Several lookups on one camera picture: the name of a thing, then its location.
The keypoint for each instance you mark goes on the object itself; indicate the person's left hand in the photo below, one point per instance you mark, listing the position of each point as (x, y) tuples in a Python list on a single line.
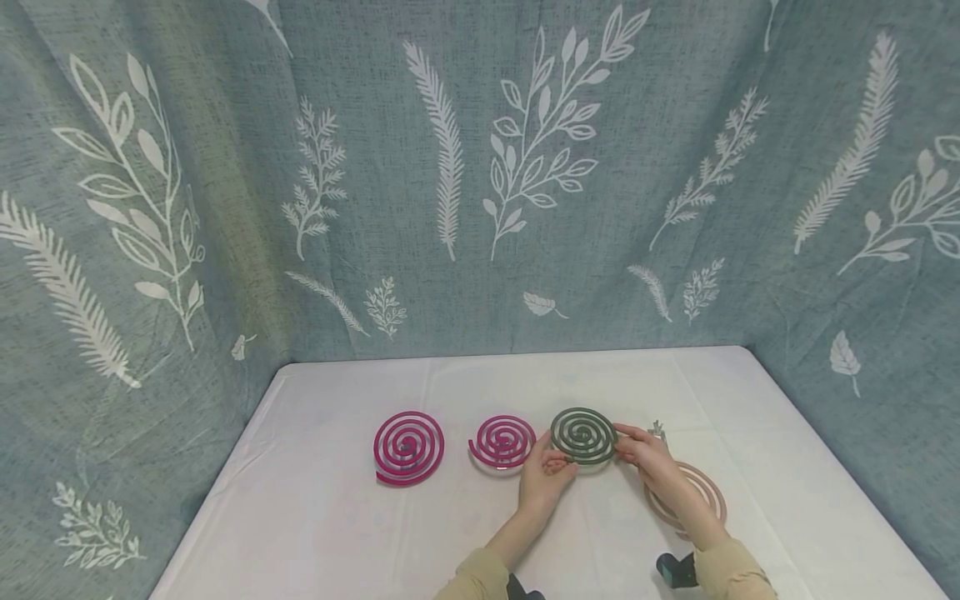
[(538, 487)]

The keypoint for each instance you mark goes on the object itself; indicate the person's right index finger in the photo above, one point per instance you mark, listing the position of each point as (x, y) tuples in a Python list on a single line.
[(634, 431)]

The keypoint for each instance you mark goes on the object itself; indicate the person's right hand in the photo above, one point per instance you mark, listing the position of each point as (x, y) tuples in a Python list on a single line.
[(661, 467)]

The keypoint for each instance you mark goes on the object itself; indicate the person's left thumb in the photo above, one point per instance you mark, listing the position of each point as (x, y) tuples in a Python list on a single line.
[(544, 448)]

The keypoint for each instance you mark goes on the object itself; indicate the dark green spiral coil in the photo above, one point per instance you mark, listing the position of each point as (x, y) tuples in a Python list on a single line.
[(570, 446)]

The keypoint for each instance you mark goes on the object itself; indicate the person's left fingers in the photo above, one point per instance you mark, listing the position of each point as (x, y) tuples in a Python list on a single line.
[(564, 467)]

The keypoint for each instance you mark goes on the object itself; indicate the person's right thumb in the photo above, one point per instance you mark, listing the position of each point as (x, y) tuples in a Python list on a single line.
[(625, 453)]

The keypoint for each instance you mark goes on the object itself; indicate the small magenta spiral coil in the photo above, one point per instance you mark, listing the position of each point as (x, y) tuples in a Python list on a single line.
[(520, 443)]

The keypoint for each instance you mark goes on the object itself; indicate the large magenta spiral coil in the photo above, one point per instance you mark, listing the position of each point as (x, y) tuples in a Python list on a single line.
[(390, 433)]

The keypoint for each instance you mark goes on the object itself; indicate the person's right forearm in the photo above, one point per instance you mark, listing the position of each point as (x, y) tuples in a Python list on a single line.
[(712, 550)]

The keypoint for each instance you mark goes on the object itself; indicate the pale pink spiral coil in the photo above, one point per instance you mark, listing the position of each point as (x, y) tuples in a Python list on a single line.
[(709, 492)]

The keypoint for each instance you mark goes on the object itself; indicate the small metal coil stand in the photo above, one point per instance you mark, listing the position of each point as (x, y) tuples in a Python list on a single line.
[(658, 430)]

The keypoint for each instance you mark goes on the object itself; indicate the person's left forearm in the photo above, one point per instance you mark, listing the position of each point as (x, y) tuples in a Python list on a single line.
[(504, 552)]

